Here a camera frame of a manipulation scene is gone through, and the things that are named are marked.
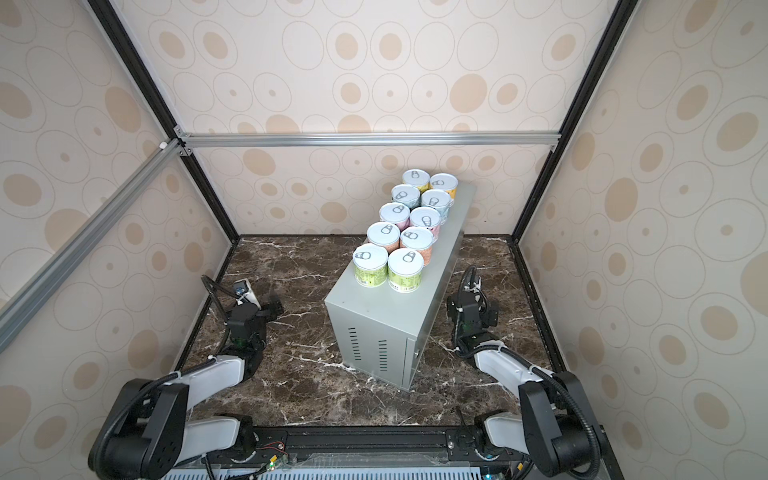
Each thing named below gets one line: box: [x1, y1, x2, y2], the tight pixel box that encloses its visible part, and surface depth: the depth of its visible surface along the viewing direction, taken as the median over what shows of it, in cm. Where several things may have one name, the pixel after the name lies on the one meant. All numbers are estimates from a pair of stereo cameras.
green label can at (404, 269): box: [387, 247, 424, 294], surface depth 62 cm
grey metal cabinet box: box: [325, 185, 477, 391], surface depth 64 cm
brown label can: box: [366, 222, 401, 254], surface depth 67 cm
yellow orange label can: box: [429, 173, 459, 199], surface depth 79 cm
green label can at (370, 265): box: [352, 243, 389, 288], surface depth 63 cm
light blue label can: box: [391, 184, 421, 209], surface depth 76 cm
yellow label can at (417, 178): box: [402, 168, 433, 193], surface depth 81 cm
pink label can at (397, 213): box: [379, 202, 411, 231], surface depth 72 cm
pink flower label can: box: [409, 206, 441, 238], surface depth 71 cm
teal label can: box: [421, 189, 451, 219], surface depth 75 cm
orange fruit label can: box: [400, 226, 434, 267], surface depth 66 cm
